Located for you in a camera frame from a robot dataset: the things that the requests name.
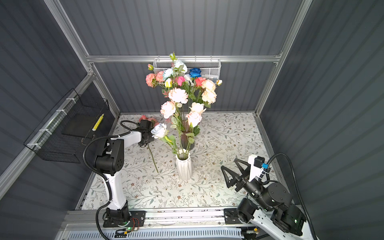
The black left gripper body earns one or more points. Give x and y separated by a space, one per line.
149 138

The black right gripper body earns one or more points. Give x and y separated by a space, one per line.
254 188

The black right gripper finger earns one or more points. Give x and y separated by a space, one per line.
232 178
244 168

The white cream rose stem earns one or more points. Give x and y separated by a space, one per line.
161 132

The pink glass vase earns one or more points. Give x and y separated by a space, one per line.
184 138

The large white peony spray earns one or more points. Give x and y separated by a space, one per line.
180 96

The pink carnation stem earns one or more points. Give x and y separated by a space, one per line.
154 80

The white ribbed ceramic vase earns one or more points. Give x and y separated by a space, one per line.
184 165

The hot pink rose stem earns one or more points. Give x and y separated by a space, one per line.
180 80

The pale blue rose stem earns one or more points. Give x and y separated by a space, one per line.
169 77

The blue artificial rose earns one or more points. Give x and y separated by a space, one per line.
195 73

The cream pink rose spray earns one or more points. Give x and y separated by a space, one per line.
207 84

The pale pink lily stem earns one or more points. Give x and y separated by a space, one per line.
194 117

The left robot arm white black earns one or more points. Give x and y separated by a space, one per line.
109 162

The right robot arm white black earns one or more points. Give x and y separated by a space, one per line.
268 204

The floral patterned table mat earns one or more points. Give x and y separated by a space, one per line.
150 178

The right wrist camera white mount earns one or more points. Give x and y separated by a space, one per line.
259 168

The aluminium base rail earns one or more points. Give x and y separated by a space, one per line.
157 219

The black wire basket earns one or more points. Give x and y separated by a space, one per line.
67 132

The white wire mesh basket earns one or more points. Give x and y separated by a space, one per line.
211 68

